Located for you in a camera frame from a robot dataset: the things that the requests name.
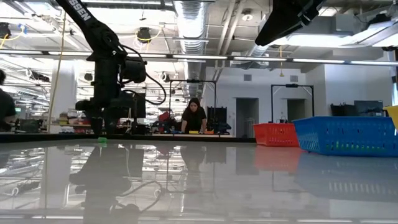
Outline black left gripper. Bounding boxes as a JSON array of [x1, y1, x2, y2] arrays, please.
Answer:
[[75, 91, 137, 140]]

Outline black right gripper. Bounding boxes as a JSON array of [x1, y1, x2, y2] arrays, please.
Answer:
[[255, 0, 326, 47]]

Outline shelf with boxes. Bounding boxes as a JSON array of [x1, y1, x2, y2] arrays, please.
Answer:
[[57, 105, 94, 134]]

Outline round ceiling sensor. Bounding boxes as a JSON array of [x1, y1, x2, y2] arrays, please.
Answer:
[[241, 8, 254, 22]]

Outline red bag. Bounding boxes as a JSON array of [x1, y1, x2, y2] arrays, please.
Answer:
[[157, 111, 172, 124]]

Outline long ceiling light bar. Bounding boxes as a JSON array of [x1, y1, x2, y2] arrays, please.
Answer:
[[0, 49, 398, 67]]

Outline person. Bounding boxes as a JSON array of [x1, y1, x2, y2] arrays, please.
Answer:
[[0, 68, 16, 131], [181, 98, 208, 134]]

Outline grey door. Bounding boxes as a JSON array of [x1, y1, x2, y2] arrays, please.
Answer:
[[235, 97, 260, 139]]

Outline red plastic basket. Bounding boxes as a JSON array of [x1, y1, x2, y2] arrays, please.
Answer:
[[252, 123, 300, 147]]

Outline black equipment rack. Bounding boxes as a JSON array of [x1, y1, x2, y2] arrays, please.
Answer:
[[206, 106, 233, 135]]

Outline dark computer equipment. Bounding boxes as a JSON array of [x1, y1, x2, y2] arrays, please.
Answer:
[[329, 100, 386, 118]]

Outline blue plastic basket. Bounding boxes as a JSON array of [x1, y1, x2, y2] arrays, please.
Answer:
[[292, 116, 398, 157]]

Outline yellow plastic basket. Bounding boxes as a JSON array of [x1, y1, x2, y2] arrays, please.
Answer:
[[382, 105, 398, 131]]

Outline silver ventilation duct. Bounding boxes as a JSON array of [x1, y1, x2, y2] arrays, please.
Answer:
[[247, 0, 280, 60], [173, 0, 210, 97]]

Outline black metal table frame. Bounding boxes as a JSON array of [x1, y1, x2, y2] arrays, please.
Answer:
[[0, 133, 257, 144]]

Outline black frame stand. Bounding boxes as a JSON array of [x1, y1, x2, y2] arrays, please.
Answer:
[[271, 83, 314, 124], [169, 79, 218, 135]]

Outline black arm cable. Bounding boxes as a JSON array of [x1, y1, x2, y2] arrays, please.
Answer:
[[119, 44, 168, 106]]

